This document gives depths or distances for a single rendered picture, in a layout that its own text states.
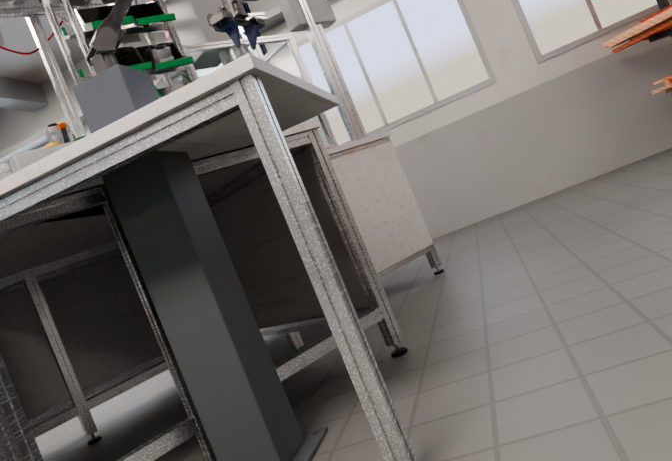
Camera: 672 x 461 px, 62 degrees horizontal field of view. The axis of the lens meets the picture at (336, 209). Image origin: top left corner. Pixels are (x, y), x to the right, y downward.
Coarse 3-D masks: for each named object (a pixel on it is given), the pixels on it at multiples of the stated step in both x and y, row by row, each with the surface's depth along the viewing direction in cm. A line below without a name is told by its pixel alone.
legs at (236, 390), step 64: (192, 128) 110; (256, 128) 106; (64, 192) 119; (128, 192) 136; (192, 192) 143; (192, 256) 133; (320, 256) 105; (192, 320) 135; (0, 384) 126; (192, 384) 136; (256, 384) 135; (384, 384) 108; (256, 448) 134; (384, 448) 105
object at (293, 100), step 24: (216, 72) 105; (240, 72) 104; (264, 72) 108; (168, 96) 107; (192, 96) 106; (288, 96) 135; (312, 96) 145; (336, 96) 170; (120, 120) 110; (144, 120) 109; (240, 120) 139; (288, 120) 162; (72, 144) 113; (96, 144) 112; (168, 144) 133; (192, 144) 143; (216, 144) 155; (240, 144) 169; (24, 168) 116; (48, 168) 115; (0, 192) 118
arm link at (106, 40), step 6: (102, 30) 141; (108, 30) 142; (102, 36) 140; (108, 36) 141; (114, 36) 142; (96, 42) 139; (102, 42) 140; (108, 42) 141; (114, 42) 142; (90, 48) 140; (96, 48) 139; (102, 48) 140; (108, 48) 140; (114, 48) 141; (90, 54) 142; (96, 54) 140; (90, 60) 145
